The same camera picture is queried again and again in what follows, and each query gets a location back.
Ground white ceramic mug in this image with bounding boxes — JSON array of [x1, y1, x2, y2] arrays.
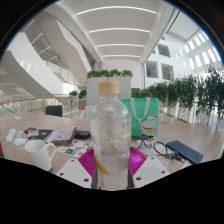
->
[[24, 139, 57, 172]]

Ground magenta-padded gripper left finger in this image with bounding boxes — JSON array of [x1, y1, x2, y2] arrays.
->
[[55, 147, 99, 190]]

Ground white planter cabinet with greenery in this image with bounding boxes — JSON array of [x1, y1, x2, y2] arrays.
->
[[85, 68, 134, 108]]

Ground white chair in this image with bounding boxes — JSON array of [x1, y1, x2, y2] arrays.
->
[[84, 105, 96, 120]]

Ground long ceiling light strips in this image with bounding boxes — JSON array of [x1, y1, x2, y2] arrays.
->
[[75, 5, 158, 59]]

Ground clear lemon water bottle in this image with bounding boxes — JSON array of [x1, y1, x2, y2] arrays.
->
[[89, 80, 133, 191]]

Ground black office chair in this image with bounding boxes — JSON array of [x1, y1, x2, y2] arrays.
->
[[44, 105, 64, 118]]

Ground black tangled cables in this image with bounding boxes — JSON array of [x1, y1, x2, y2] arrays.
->
[[130, 134, 181, 161]]

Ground small potted plants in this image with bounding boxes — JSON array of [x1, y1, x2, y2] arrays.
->
[[68, 88, 88, 110]]

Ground black flat device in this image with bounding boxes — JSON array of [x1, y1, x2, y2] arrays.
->
[[73, 130, 92, 140]]

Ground open white booklet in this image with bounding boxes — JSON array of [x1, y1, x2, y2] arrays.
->
[[44, 125, 78, 146]]

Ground white power strip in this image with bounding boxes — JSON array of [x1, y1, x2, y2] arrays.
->
[[5, 128, 17, 144]]

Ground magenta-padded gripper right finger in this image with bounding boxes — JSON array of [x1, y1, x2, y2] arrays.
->
[[127, 145, 171, 190]]

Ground green cat-print tote bag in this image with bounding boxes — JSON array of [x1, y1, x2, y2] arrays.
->
[[120, 97, 161, 138]]

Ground dark notebook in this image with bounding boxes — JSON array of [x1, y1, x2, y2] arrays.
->
[[28, 129, 54, 141]]

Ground row of green potted trees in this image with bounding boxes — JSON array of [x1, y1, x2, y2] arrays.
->
[[144, 64, 224, 121]]

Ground clear plastic packet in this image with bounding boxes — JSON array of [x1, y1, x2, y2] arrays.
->
[[179, 159, 193, 169]]

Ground white computer mouse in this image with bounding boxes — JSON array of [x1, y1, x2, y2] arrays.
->
[[13, 137, 28, 147]]

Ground colourful sticker sheet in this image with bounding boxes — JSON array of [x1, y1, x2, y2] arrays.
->
[[56, 139, 94, 158]]

